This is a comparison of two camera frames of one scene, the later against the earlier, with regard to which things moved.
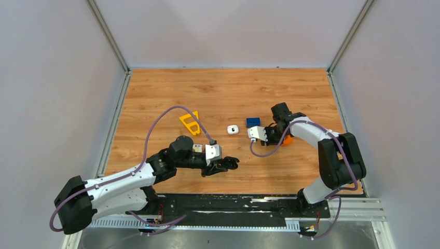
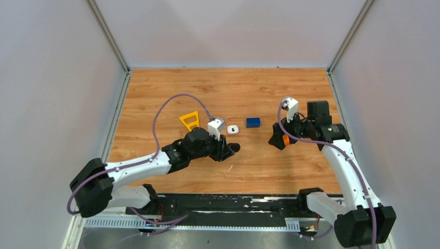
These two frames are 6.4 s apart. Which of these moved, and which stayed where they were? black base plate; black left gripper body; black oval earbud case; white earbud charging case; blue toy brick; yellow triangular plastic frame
Moved: black oval earbud case; black left gripper body
Stayed: black base plate; blue toy brick; white earbud charging case; yellow triangular plastic frame
